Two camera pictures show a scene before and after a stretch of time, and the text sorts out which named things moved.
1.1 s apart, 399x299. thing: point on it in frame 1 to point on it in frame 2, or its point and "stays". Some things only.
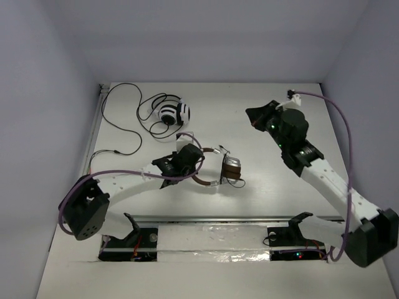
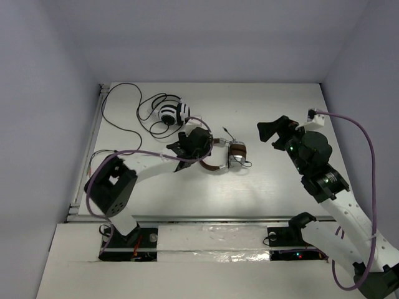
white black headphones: [173, 114] stays
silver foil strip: [212, 243] stays
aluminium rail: [221, 219] stays
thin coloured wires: [89, 169] stays
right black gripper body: [271, 124] to [292, 137]
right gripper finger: [259, 114] to [267, 129]
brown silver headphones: [230, 172] to [237, 154]
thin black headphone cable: [222, 172] to [229, 147]
